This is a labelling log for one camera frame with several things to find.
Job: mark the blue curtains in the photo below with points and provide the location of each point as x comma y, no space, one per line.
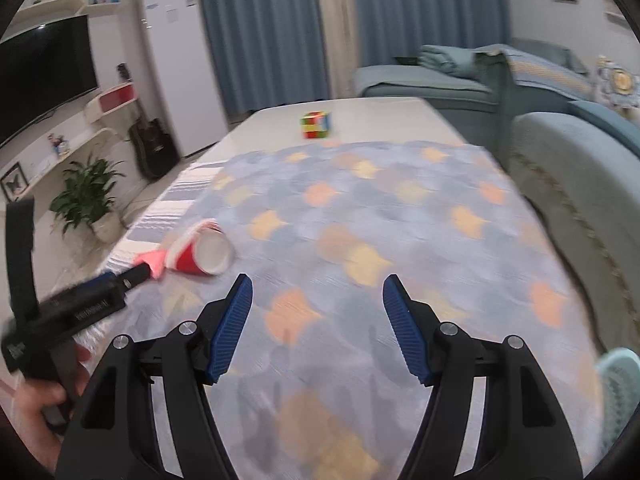
274,52

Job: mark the teal sectional sofa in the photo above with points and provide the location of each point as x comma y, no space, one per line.
575,161

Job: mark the folded teal blanket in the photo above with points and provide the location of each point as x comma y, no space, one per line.
451,61

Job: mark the red paper cup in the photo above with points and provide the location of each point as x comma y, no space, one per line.
202,249

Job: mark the striped armrest cover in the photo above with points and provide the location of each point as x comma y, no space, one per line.
532,71

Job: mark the potted green plant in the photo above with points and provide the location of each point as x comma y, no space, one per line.
86,199

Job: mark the white refrigerator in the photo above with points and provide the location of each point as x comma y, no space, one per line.
184,73

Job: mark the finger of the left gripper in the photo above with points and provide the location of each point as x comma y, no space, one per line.
128,279

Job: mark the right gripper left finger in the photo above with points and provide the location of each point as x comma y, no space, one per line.
112,433

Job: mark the rubiks cube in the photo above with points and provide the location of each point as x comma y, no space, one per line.
315,125

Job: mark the orange snack packet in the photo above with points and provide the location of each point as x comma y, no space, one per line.
156,260

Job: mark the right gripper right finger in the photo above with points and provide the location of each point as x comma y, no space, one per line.
524,432

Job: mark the light blue laundry basket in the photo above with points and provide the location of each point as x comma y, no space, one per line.
619,373

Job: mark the black television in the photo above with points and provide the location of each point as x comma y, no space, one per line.
43,69

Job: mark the person's left hand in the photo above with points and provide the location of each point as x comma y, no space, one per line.
31,398

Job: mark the patterned scale tablecloth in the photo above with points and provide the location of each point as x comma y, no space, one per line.
318,387

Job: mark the left floral cushion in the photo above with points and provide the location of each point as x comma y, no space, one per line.
617,88

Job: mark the black guitar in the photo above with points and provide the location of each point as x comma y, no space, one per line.
155,148

